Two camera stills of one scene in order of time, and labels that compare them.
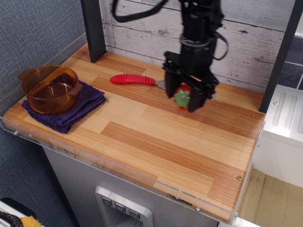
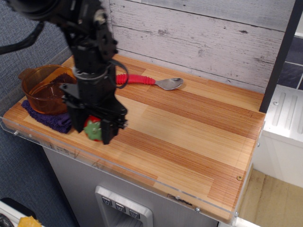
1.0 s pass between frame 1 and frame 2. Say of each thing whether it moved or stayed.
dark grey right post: stayed
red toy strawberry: moved
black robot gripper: moved
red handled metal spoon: stayed
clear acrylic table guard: stayed
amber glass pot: stayed
